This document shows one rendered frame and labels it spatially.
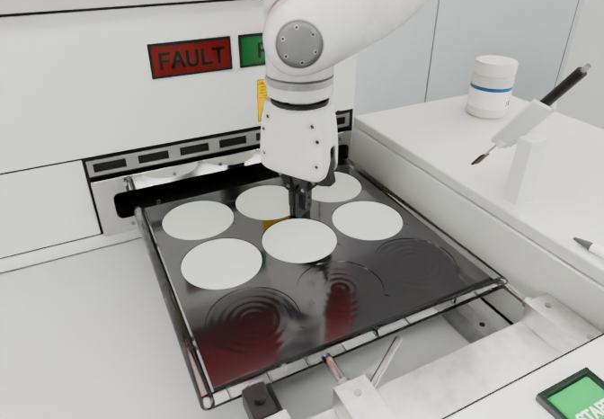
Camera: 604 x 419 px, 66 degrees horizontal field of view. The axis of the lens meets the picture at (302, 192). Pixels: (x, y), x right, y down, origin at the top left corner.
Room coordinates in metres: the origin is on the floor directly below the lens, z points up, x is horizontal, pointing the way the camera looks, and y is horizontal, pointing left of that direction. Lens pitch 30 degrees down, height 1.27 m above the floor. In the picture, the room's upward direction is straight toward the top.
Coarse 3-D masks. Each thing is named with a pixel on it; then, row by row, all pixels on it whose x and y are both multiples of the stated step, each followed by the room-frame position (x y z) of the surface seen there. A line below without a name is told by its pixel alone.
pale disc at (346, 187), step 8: (336, 176) 0.68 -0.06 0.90; (344, 176) 0.68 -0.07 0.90; (336, 184) 0.66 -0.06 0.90; (344, 184) 0.66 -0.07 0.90; (352, 184) 0.66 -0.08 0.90; (312, 192) 0.63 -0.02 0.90; (320, 192) 0.63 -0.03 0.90; (328, 192) 0.63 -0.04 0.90; (336, 192) 0.63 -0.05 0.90; (344, 192) 0.63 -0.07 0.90; (352, 192) 0.63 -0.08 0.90; (320, 200) 0.61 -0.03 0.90; (328, 200) 0.61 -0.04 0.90; (336, 200) 0.61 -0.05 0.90; (344, 200) 0.61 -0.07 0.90
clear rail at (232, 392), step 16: (480, 288) 0.41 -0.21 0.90; (496, 288) 0.41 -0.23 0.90; (432, 304) 0.38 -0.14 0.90; (448, 304) 0.38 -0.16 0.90; (464, 304) 0.39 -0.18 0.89; (400, 320) 0.36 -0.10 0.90; (416, 320) 0.36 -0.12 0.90; (352, 336) 0.34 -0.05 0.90; (368, 336) 0.34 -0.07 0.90; (384, 336) 0.34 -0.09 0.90; (320, 352) 0.32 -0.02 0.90; (336, 352) 0.32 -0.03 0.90; (272, 368) 0.30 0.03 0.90; (288, 368) 0.30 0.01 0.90; (304, 368) 0.30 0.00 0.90; (240, 384) 0.28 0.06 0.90; (208, 400) 0.26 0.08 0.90; (224, 400) 0.27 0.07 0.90
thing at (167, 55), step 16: (160, 48) 0.65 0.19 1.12; (176, 48) 0.66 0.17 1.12; (192, 48) 0.67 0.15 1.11; (208, 48) 0.68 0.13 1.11; (224, 48) 0.69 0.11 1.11; (160, 64) 0.65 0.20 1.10; (176, 64) 0.66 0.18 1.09; (192, 64) 0.67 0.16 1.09; (208, 64) 0.68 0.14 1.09; (224, 64) 0.69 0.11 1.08
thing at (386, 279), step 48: (240, 192) 0.63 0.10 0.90; (192, 240) 0.51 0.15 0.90; (384, 240) 0.51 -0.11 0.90; (432, 240) 0.51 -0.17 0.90; (192, 288) 0.41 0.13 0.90; (240, 288) 0.41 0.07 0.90; (288, 288) 0.41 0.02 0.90; (336, 288) 0.41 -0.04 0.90; (384, 288) 0.41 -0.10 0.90; (432, 288) 0.41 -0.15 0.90; (240, 336) 0.34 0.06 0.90; (288, 336) 0.34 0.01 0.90; (336, 336) 0.34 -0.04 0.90
